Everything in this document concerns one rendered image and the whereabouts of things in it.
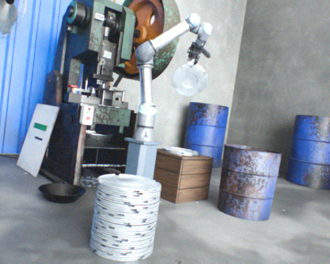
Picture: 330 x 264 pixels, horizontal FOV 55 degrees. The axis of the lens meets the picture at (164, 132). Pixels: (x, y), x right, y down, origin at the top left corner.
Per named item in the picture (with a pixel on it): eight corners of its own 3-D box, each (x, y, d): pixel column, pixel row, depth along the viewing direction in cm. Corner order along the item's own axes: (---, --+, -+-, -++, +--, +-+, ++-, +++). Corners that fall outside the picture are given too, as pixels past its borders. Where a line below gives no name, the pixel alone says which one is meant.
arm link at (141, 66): (138, 125, 218) (134, 45, 215) (140, 124, 233) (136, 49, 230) (156, 124, 218) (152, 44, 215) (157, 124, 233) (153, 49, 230)
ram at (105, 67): (115, 77, 262) (120, 41, 260) (99, 73, 252) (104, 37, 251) (104, 77, 275) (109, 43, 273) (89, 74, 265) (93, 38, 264)
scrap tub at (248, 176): (282, 218, 233) (293, 154, 231) (250, 225, 206) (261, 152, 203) (236, 201, 265) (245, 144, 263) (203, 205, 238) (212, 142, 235)
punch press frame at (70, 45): (126, 167, 266) (147, 6, 259) (78, 167, 237) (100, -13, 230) (83, 150, 325) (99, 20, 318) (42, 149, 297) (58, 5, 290)
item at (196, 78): (182, 101, 264) (182, 100, 264) (214, 86, 254) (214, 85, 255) (164, 75, 248) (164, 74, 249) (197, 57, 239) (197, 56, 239)
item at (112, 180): (142, 175, 165) (142, 174, 165) (172, 190, 141) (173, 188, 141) (88, 175, 150) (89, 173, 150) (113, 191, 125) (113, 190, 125)
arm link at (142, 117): (136, 124, 206) (138, 104, 205) (137, 124, 219) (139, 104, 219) (154, 127, 206) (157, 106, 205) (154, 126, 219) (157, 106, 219)
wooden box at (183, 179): (207, 199, 258) (213, 157, 256) (175, 203, 231) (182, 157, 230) (172, 187, 286) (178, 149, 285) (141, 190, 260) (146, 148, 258)
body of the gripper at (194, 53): (186, 53, 238) (192, 39, 230) (197, 55, 241) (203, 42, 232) (188, 59, 233) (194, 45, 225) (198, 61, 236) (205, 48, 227)
